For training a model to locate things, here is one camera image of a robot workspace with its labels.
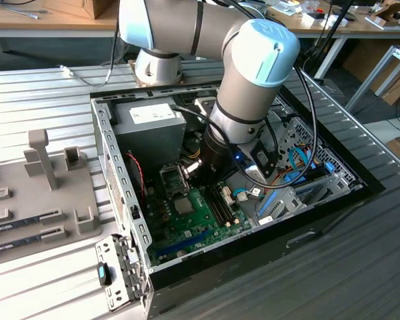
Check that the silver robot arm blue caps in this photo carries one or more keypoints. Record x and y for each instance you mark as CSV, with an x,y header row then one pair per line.
x,y
246,93

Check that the CPU socket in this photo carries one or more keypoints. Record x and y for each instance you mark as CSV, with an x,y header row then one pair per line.
x,y
186,215

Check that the white board connector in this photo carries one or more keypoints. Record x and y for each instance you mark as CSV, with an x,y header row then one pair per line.
x,y
227,190
230,199

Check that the black RAM slot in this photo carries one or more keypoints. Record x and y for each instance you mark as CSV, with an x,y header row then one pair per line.
x,y
216,208
226,208

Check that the blue plastic bay lever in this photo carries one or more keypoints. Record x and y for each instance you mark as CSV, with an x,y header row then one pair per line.
x,y
267,203

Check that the grey power supply unit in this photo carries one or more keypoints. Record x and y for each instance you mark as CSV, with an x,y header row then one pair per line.
x,y
146,143

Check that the green motherboard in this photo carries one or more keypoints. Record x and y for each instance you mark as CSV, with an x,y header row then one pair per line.
x,y
200,230

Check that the black disk blue carrier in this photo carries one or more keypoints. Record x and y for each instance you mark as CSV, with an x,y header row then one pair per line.
x,y
291,180

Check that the grey metal disk bay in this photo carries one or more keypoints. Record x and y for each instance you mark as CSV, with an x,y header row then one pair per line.
x,y
286,203

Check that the black case fan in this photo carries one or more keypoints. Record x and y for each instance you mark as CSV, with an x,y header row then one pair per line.
x,y
133,180

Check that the blue expansion slot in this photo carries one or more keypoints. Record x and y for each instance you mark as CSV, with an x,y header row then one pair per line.
x,y
183,243

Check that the black open PC case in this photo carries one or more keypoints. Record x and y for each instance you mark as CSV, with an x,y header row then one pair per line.
x,y
333,145

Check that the grey parts rack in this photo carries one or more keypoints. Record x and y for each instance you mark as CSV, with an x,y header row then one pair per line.
x,y
66,196

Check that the black latch blue tab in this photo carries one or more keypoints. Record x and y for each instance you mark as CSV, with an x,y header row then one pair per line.
x,y
104,276

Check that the black stand pole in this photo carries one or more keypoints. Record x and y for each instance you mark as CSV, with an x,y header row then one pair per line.
x,y
333,27

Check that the white small boxes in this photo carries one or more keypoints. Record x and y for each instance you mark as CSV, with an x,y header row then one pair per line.
x,y
336,22

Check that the brown cardboard box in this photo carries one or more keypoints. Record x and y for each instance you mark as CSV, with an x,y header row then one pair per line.
x,y
103,8

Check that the wooden desk white legs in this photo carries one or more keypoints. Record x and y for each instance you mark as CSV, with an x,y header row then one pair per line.
x,y
353,28

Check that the flat brown cardboard sheets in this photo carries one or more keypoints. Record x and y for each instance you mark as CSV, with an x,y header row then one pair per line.
x,y
398,90

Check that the dark RAM stick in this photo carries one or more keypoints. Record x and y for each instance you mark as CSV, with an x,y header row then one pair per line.
x,y
20,240
20,222

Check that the small open cardboard box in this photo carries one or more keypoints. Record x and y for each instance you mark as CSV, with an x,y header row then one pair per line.
x,y
386,11

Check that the grey metal slot bracket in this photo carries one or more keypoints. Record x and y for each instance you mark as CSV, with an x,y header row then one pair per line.
x,y
115,253

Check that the aluminium profile frame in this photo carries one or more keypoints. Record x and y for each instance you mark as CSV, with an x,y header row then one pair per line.
x,y
370,76

